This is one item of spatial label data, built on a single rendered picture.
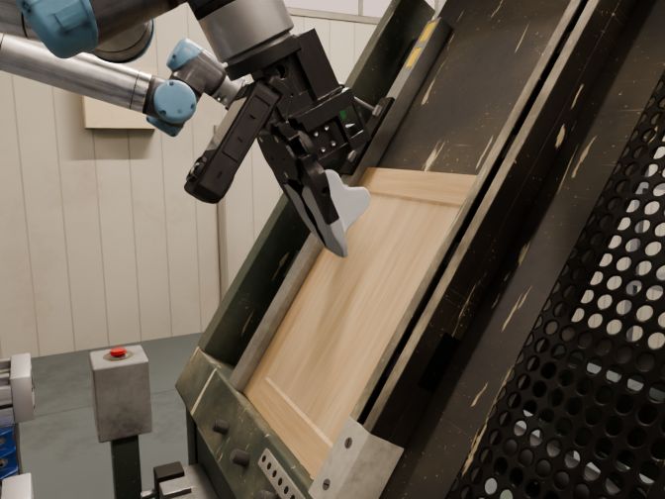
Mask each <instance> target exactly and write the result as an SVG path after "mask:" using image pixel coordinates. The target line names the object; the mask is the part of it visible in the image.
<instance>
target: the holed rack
mask: <svg viewBox="0 0 665 499"><path fill-rule="evenodd" d="M258 465H259V466H260V468H261V469H262V471H263V472H264V474H265V475H266V476H267V478H268V479H269V481H270V482H271V484H272V485H273V487H274V488H275V490H276V491H277V493H278V494H279V496H280V497H281V498H282V499H306V498H305V497H304V496H303V494H302V493H301V492H300V490H299V489H298V488H297V486H296V485H295V484H294V482H293V481H292V480H291V478H290V477H289V476H288V474H287V473H286V472H285V470H284V469H283V468H282V466H281V465H280V464H279V462H278V461H277V460H276V458H275V457H274V456H273V454H272V453H271V452H270V450H269V449H265V450H264V452H263V454H262V456H261V458H260V459H259V461H258Z"/></svg>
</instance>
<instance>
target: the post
mask: <svg viewBox="0 0 665 499"><path fill-rule="evenodd" d="M110 445H111V458H112V470H113V483H114V496H115V499H141V493H142V491H143V490H142V475H141V460H140V445H139V435H137V436H132V437H127V438H123V439H118V440H113V441H110Z"/></svg>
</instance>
